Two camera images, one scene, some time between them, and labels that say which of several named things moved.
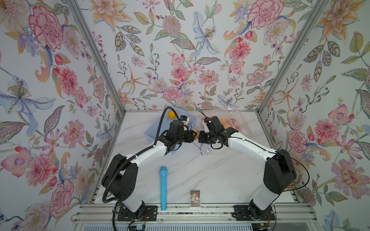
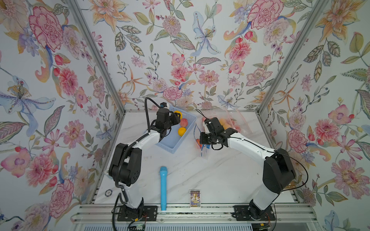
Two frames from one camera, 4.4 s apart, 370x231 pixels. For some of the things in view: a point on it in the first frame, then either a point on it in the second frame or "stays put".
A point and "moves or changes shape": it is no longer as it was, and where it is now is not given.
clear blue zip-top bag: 205,148 stays put
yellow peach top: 171,115 moves or changes shape
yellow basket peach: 196,136 moves or changes shape
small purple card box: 194,198 stays put
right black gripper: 202,137 stays put
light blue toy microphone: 163,180 stays put
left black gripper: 190,139 → 175,119
